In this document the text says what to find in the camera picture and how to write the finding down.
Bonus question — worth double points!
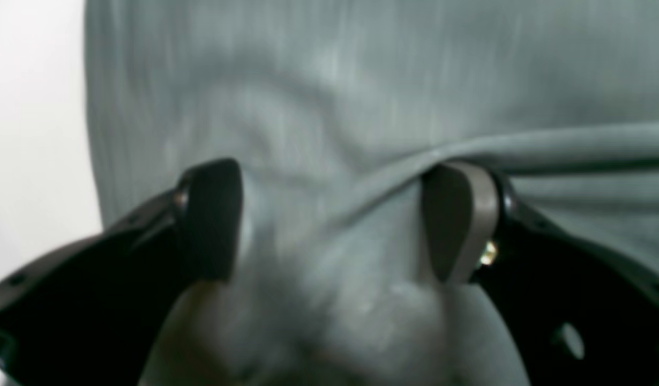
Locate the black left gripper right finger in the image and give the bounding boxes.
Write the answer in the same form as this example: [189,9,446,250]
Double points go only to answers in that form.
[422,162,659,385]

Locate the dark grey t-shirt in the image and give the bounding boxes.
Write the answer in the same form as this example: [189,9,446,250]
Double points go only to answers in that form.
[84,1,659,385]

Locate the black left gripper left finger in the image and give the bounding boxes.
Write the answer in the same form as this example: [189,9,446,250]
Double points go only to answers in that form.
[0,158,244,385]

